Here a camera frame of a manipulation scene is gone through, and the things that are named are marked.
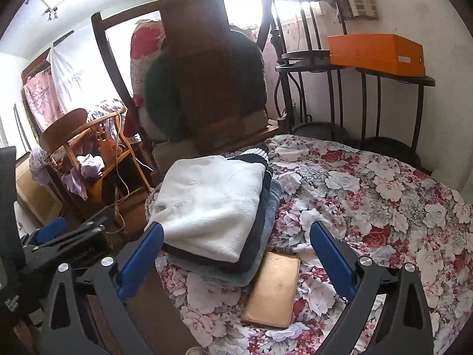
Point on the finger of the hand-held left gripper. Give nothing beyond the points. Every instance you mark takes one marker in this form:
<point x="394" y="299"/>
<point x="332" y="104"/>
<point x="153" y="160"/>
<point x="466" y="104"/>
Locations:
<point x="51" y="229"/>
<point x="88" y="225"/>

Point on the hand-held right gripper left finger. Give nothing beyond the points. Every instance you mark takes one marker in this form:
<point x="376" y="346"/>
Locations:
<point x="142" y="255"/>

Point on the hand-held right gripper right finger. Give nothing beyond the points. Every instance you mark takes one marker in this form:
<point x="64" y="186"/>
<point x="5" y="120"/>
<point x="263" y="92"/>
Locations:
<point x="332" y="255"/>

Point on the white sweater with black trim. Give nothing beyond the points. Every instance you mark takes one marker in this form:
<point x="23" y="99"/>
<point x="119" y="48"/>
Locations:
<point x="210" y="199"/>

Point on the lilac clothes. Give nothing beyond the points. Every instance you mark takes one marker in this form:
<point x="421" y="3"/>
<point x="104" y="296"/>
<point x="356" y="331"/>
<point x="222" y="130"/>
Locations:
<point x="90" y="166"/>

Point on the floral blanket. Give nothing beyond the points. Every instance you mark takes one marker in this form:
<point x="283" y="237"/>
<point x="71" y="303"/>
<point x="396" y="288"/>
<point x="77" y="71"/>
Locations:
<point x="369" y="210"/>

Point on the tan leather wallet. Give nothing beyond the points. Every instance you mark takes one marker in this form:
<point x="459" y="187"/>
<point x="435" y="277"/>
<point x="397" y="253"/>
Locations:
<point x="273" y="288"/>

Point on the folded light blue garment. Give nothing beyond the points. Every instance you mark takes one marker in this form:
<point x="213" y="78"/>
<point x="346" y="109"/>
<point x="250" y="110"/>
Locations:
<point x="272" y="199"/>

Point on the folded navy garment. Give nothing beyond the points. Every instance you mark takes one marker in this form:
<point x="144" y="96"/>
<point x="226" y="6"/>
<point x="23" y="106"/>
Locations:
<point x="252" y="240"/>

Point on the light wooden chair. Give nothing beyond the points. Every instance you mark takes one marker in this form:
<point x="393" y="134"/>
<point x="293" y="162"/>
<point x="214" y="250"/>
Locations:
<point x="62" y="129"/>

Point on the beige seat cushion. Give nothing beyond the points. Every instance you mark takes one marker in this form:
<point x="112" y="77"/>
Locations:
<point x="173" y="155"/>

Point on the pink floral curtain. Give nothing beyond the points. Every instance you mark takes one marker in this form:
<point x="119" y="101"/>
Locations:
<point x="38" y="100"/>

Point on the white hanging cloth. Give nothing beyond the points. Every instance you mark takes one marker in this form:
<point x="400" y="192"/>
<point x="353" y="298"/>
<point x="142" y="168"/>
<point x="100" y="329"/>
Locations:
<point x="81" y="77"/>

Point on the dark green cushion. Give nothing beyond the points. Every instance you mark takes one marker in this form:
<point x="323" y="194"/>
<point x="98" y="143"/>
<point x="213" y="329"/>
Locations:
<point x="162" y="96"/>

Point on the floral cushion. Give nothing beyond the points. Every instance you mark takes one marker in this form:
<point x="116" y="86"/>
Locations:
<point x="146" y="51"/>

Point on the black metal tiered stand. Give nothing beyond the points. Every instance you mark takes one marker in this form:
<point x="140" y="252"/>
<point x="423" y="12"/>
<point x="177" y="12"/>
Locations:
<point x="314" y="59"/>

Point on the dark wooden chair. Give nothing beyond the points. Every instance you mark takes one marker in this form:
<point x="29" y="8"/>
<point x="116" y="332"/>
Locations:
<point x="207" y="63"/>

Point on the orange box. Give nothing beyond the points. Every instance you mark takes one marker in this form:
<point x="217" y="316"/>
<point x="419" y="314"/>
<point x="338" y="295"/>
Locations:
<point x="373" y="53"/>

